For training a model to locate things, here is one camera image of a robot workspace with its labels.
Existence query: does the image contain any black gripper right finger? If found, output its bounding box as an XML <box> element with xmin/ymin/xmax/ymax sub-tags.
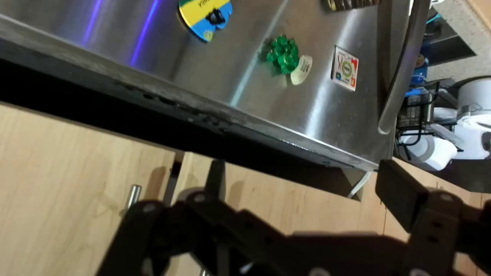
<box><xmin>375</xmin><ymin>158</ymin><xmax>491</xmax><ymax>276</ymax></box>

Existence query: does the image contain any steel fridge door handle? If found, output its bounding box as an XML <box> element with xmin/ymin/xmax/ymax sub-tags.
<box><xmin>376</xmin><ymin>0</ymin><xmax>433</xmax><ymax>138</ymax></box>

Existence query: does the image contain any yellow blue round magnet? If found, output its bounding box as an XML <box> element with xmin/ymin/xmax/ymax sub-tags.
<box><xmin>177</xmin><ymin>0</ymin><xmax>235</xmax><ymax>45</ymax></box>

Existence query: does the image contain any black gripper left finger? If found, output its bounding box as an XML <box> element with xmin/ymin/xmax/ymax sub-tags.
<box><xmin>96</xmin><ymin>189</ymin><xmax>314</xmax><ymax>276</ymax></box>

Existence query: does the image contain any stainless steel fridge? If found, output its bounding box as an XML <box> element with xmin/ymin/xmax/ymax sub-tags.
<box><xmin>0</xmin><ymin>0</ymin><xmax>435</xmax><ymax>175</ymax></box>

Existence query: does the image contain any white rice cooker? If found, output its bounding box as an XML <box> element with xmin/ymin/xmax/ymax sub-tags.
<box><xmin>450</xmin><ymin>75</ymin><xmax>491</xmax><ymax>161</ymax></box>

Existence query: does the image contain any light wooden cabinet door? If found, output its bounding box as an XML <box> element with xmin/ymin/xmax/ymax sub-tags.
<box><xmin>174</xmin><ymin>150</ymin><xmax>396</xmax><ymax>276</ymax></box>
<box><xmin>0</xmin><ymin>100</ymin><xmax>180</xmax><ymax>276</ymax></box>

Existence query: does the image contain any white red square magnet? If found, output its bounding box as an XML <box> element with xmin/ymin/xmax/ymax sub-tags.
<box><xmin>330</xmin><ymin>45</ymin><xmax>361</xmax><ymax>94</ymax></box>

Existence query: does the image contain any black letter strip magnet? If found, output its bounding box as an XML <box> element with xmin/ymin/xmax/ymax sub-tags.
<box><xmin>320</xmin><ymin>0</ymin><xmax>384</xmax><ymax>14</ymax></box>

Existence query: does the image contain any black wire rack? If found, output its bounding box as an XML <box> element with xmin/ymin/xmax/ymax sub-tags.
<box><xmin>395</xmin><ymin>80</ymin><xmax>442</xmax><ymax>155</ymax></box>

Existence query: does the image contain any green bow magnet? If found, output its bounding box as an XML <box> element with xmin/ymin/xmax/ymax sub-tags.
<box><xmin>261</xmin><ymin>34</ymin><xmax>315</xmax><ymax>88</ymax></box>

